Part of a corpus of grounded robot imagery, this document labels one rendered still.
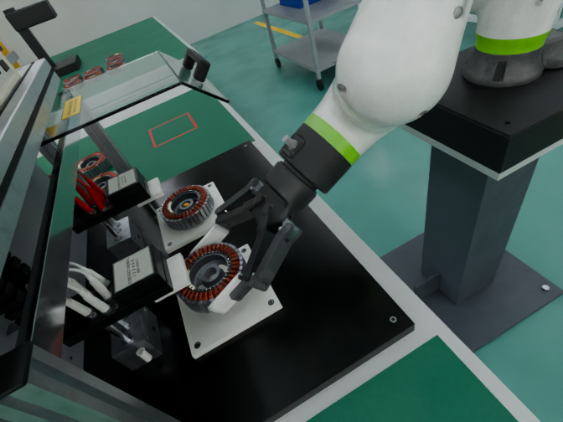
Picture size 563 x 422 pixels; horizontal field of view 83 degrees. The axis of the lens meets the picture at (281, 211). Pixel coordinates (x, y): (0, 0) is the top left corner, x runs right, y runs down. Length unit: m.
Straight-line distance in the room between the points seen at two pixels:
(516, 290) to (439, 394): 1.02
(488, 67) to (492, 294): 0.87
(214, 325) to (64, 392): 0.29
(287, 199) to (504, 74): 0.56
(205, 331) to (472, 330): 1.02
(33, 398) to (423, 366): 0.41
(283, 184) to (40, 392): 0.31
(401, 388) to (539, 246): 1.24
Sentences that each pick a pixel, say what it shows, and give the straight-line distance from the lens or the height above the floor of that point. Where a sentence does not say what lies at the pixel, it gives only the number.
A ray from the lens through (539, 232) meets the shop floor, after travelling 1.69.
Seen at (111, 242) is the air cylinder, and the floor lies 0.82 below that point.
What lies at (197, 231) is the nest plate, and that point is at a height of 0.78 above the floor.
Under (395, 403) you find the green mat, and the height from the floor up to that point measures 0.75.
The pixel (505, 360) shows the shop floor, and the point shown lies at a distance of 1.35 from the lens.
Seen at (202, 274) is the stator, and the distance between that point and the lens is 0.52.
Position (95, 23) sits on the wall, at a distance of 5.70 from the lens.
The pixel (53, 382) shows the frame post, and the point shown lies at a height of 1.03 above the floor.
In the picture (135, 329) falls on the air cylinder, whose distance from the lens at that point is 0.55.
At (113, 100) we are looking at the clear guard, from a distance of 0.57.
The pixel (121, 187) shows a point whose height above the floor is 0.92.
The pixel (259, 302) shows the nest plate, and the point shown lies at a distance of 0.52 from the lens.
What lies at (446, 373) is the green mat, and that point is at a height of 0.75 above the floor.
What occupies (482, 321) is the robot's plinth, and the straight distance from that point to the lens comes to 1.37.
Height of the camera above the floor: 1.21
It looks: 43 degrees down
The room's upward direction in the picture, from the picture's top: 20 degrees counter-clockwise
